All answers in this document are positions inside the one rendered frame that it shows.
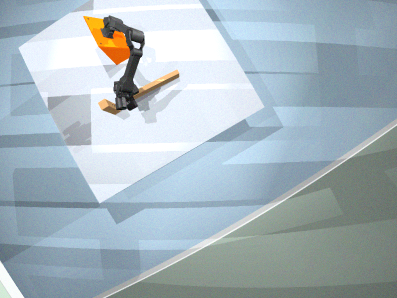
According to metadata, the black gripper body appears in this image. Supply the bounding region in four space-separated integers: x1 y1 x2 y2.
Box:
126 97 138 111

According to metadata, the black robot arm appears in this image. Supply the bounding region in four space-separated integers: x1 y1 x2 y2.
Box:
100 15 146 110

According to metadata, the wooden post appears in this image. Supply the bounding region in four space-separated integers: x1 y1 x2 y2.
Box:
98 98 121 115

